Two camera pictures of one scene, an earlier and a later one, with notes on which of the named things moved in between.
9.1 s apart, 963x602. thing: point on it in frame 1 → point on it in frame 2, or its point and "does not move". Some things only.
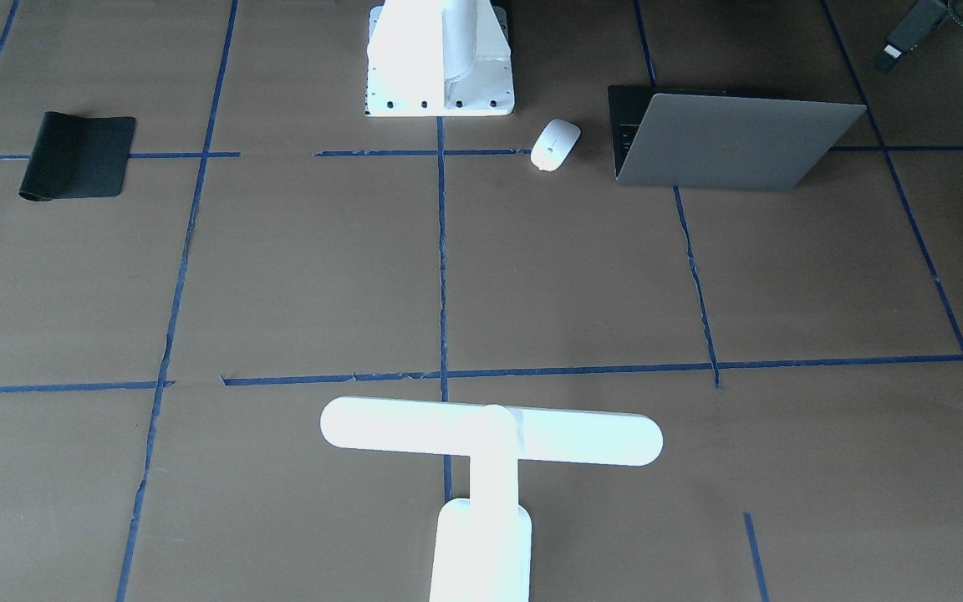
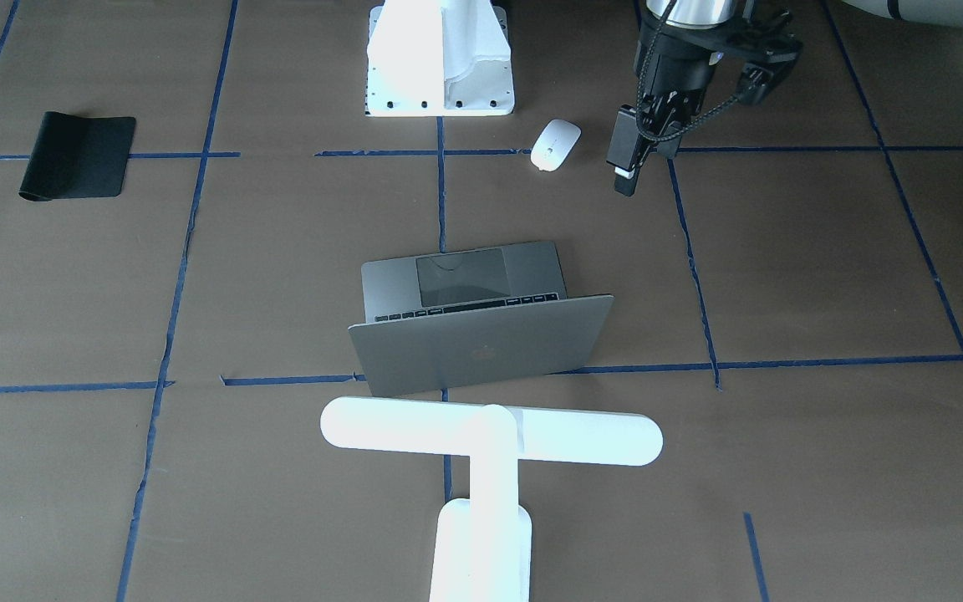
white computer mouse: [554, 144] does not move
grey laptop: [708, 138] → [448, 318]
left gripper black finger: [924, 18] → [676, 66]
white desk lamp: [482, 544] does not move
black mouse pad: [78, 157] does not move
